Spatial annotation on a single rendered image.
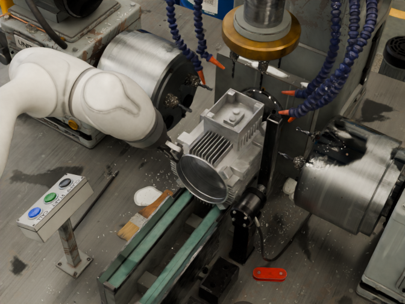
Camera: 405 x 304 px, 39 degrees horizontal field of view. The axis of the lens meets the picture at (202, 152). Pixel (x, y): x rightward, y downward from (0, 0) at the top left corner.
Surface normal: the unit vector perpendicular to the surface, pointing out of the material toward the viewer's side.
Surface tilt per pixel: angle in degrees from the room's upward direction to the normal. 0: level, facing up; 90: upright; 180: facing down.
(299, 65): 90
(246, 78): 90
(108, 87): 21
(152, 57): 13
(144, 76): 39
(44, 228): 66
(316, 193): 77
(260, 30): 0
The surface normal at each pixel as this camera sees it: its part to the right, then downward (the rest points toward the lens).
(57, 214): 0.77, 0.11
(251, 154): 0.03, -0.66
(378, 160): -0.10, -0.50
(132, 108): 0.80, 0.35
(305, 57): -0.54, 0.62
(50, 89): 0.18, 0.28
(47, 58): 0.15, -0.79
